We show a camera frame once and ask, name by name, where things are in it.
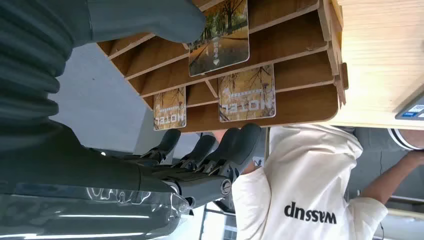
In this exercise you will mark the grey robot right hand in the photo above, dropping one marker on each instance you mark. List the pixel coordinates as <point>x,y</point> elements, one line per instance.
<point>82,172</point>

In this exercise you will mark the person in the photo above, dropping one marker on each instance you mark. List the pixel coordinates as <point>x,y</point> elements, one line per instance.
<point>298,172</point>

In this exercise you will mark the wooden slotted card holder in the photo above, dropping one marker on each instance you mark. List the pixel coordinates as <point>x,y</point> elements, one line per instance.
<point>298,109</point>

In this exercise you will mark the grey laptop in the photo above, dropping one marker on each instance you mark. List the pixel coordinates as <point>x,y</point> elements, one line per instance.
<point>412,111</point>

